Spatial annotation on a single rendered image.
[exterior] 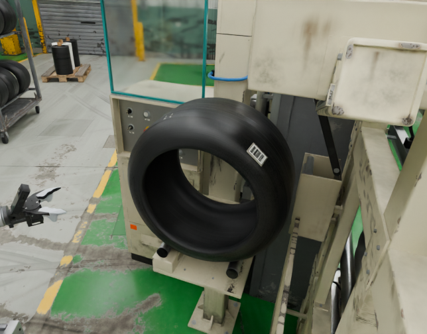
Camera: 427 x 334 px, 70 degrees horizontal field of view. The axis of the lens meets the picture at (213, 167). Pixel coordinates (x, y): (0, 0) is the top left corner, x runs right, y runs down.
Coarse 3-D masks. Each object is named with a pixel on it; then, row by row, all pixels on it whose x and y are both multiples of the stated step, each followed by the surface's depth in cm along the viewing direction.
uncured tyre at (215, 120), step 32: (160, 128) 94; (192, 128) 89; (224, 128) 87; (256, 128) 93; (160, 160) 128; (224, 160) 88; (288, 160) 100; (160, 192) 128; (192, 192) 134; (256, 192) 90; (288, 192) 94; (160, 224) 111; (192, 224) 130; (224, 224) 132; (256, 224) 95; (192, 256) 112; (224, 256) 106
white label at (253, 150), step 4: (252, 144) 86; (252, 148) 86; (256, 148) 87; (248, 152) 85; (252, 152) 85; (256, 152) 86; (260, 152) 87; (252, 156) 85; (256, 156) 86; (260, 156) 86; (264, 156) 87; (256, 160) 85; (260, 160) 86; (264, 160) 87; (260, 164) 85
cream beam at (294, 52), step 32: (288, 0) 44; (320, 0) 43; (352, 0) 42; (384, 0) 41; (256, 32) 48; (288, 32) 46; (320, 32) 45; (352, 32) 44; (384, 32) 42; (416, 32) 41; (256, 64) 50; (288, 64) 48; (320, 64) 47; (320, 96) 49
